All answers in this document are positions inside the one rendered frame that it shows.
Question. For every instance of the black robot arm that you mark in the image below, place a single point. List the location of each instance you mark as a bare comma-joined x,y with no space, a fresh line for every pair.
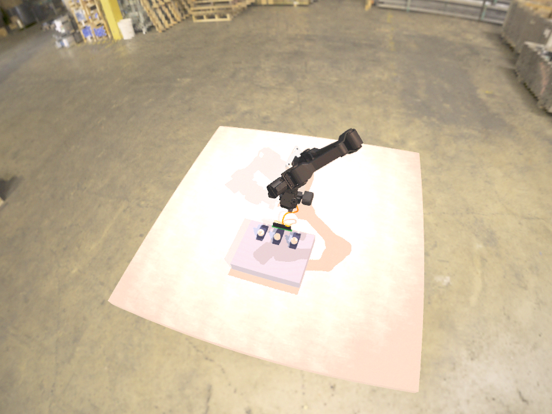
309,162

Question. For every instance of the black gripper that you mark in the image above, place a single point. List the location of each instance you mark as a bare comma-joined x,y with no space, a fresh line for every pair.
306,198

